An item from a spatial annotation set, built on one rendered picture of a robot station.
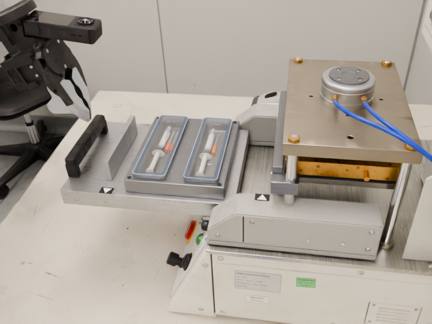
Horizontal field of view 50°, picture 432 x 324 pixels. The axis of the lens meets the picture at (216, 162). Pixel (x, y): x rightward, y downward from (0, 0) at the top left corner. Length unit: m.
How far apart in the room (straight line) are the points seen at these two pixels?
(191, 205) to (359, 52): 1.72
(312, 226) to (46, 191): 0.72
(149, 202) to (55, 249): 0.33
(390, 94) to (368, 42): 1.58
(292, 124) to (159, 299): 0.43
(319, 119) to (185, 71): 1.81
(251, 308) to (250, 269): 0.10
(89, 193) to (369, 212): 0.44
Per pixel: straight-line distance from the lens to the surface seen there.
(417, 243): 0.73
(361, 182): 0.71
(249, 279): 0.77
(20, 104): 2.23
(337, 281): 0.76
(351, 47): 2.34
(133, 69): 2.52
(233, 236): 0.71
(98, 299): 0.93
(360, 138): 0.65
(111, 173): 0.81
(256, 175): 0.86
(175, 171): 0.77
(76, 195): 0.81
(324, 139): 0.64
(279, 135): 0.74
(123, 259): 0.98
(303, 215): 0.68
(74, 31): 0.76
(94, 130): 0.89
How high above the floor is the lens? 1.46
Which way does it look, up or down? 37 degrees down
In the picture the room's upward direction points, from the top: 3 degrees counter-clockwise
